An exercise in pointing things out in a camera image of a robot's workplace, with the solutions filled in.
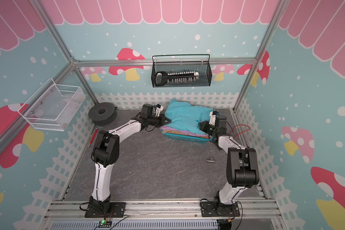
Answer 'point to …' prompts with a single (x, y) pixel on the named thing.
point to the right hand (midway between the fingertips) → (199, 122)
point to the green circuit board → (104, 224)
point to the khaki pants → (171, 132)
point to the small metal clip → (211, 160)
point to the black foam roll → (102, 113)
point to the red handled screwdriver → (93, 137)
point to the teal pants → (183, 115)
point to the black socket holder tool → (162, 78)
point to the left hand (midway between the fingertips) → (171, 121)
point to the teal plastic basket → (201, 139)
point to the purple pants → (172, 128)
